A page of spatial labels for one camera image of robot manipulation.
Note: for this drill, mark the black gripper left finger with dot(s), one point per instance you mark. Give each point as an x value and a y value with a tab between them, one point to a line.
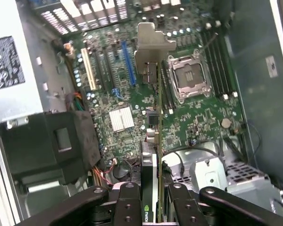
128	204

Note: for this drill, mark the white expansion slot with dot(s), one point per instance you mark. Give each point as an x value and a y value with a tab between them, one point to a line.
88	70

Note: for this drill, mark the white power connector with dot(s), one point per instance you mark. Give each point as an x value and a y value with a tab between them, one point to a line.
69	51

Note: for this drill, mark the silver coin battery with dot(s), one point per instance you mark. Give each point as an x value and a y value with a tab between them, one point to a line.
225	123

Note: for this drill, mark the black fan shroud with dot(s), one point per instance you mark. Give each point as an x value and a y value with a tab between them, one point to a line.
37	146

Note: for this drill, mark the dark grey PC case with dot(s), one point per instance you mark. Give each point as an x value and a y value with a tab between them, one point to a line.
257	106

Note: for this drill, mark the green motherboard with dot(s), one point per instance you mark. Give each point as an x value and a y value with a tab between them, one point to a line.
191	117

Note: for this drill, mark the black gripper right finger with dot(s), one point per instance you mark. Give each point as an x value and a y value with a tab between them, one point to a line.
184	207

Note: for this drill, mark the blue expansion slot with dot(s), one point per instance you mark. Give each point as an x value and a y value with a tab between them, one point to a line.
128	66

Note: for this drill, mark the grey metal drive cage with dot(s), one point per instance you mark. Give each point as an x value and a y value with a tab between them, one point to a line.
207	169

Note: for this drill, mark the black RAM slot row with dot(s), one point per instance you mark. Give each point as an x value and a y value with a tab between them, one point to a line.
217	66

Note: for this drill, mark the metal CPU socket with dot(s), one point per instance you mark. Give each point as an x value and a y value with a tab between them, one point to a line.
191	75

